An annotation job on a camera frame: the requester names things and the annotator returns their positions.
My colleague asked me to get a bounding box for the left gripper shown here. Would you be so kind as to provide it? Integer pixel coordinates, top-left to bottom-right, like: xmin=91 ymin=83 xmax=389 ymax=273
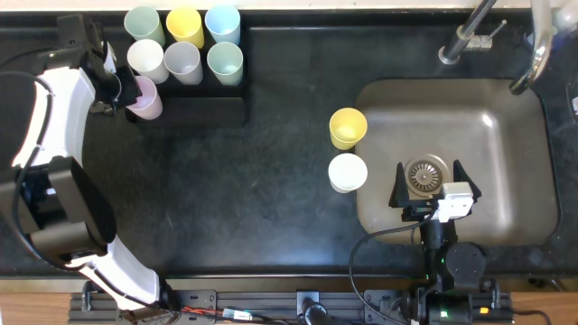
xmin=87 ymin=52 xmax=143 ymax=108

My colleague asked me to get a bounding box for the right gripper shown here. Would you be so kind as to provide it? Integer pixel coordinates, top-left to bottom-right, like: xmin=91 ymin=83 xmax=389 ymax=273
xmin=388 ymin=159 xmax=483 ymax=223

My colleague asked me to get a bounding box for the pink cup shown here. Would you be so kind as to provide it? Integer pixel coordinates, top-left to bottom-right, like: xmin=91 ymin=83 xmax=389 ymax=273
xmin=125 ymin=75 xmax=164 ymax=122

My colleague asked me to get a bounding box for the white cup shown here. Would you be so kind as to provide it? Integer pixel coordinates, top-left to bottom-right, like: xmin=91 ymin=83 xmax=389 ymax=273
xmin=126 ymin=38 xmax=171 ymax=86
xmin=327 ymin=153 xmax=369 ymax=195

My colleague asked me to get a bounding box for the yellow cup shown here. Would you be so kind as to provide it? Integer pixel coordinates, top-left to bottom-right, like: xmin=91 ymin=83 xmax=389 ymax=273
xmin=329 ymin=107 xmax=368 ymax=152
xmin=165 ymin=6 xmax=206 ymax=50

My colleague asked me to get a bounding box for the grey cup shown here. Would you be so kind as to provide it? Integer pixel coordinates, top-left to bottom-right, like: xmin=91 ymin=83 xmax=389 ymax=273
xmin=163 ymin=41 xmax=204 ymax=86

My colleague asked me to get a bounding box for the green cup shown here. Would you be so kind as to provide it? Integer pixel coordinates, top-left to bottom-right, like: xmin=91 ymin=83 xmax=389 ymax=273
xmin=123 ymin=5 xmax=167 ymax=48
xmin=206 ymin=41 xmax=245 ymax=87

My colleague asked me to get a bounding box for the steel sink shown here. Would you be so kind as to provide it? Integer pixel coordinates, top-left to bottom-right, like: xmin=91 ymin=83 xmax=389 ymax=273
xmin=354 ymin=79 xmax=562 ymax=247

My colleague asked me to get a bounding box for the black tray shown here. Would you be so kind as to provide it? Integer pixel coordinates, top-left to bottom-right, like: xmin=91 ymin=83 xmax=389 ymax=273
xmin=123 ymin=17 xmax=249 ymax=129

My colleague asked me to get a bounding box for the blue cup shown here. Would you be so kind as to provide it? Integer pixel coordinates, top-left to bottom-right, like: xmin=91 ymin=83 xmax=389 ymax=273
xmin=204 ymin=5 xmax=242 ymax=46

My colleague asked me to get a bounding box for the steel tap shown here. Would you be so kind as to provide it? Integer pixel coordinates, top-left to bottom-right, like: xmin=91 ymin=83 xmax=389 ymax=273
xmin=437 ymin=0 xmax=557 ymax=97

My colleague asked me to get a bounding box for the blue soap bottle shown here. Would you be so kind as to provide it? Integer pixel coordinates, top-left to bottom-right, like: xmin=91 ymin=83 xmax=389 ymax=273
xmin=551 ymin=2 xmax=578 ymax=51

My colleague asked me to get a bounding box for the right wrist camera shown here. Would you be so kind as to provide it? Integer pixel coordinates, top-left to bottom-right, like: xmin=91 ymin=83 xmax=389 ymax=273
xmin=431 ymin=181 xmax=475 ymax=224

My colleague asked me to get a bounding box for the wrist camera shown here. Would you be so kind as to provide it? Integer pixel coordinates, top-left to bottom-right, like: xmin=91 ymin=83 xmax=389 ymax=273
xmin=102 ymin=41 xmax=118 ymax=75
xmin=431 ymin=181 xmax=475 ymax=224

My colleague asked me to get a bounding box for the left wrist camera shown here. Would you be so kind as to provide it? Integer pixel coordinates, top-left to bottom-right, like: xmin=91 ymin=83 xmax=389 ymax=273
xmin=102 ymin=41 xmax=118 ymax=75

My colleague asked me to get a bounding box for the mounting rail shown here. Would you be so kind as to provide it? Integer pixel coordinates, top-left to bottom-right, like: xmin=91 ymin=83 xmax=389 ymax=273
xmin=67 ymin=279 xmax=555 ymax=325

